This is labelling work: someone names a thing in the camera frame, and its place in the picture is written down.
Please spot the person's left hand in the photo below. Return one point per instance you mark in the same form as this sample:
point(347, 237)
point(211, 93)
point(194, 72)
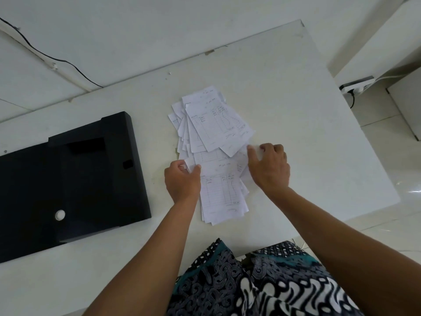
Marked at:
point(182, 185)

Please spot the person's right hand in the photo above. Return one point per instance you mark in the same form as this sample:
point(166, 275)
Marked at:
point(271, 169)

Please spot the person's right thumb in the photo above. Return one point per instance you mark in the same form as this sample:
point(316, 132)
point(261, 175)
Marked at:
point(252, 156)

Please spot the person's left thumb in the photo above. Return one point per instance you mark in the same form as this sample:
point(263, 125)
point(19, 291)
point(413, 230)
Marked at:
point(195, 170)

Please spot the white form paper sheet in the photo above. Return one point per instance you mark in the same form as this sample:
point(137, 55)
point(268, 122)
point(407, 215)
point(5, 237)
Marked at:
point(245, 167)
point(222, 190)

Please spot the person's left forearm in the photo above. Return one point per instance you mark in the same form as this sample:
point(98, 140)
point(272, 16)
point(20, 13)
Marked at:
point(148, 259)

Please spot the person's right forearm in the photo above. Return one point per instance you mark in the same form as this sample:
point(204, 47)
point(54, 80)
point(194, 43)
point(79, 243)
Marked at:
point(345, 253)

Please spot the pile of white printed sheets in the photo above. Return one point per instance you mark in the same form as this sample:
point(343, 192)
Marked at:
point(215, 125)

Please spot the black box file folder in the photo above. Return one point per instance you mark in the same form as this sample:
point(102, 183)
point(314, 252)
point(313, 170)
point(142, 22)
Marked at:
point(72, 180)

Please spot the white power strip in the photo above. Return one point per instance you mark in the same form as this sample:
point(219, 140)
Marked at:
point(358, 84)

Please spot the black and white patterned clothing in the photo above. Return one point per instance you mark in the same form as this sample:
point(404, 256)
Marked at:
point(263, 286)

